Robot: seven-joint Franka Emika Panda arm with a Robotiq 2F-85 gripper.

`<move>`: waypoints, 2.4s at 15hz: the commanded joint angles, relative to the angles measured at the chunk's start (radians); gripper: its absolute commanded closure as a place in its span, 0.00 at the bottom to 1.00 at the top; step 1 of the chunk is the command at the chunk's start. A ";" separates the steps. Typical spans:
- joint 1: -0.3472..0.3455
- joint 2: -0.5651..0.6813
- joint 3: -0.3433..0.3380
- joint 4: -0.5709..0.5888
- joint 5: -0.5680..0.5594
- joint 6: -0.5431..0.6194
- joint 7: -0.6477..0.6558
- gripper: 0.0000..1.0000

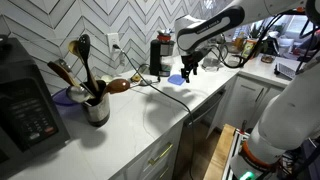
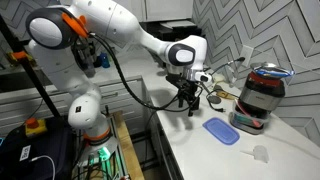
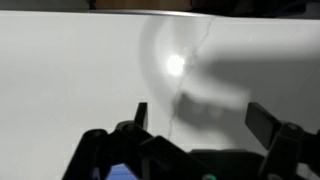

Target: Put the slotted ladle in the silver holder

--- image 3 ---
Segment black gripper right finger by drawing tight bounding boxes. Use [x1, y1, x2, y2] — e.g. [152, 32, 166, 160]
[245, 102, 320, 180]

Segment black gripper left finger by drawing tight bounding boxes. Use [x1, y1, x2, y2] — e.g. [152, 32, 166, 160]
[62, 102, 214, 180]

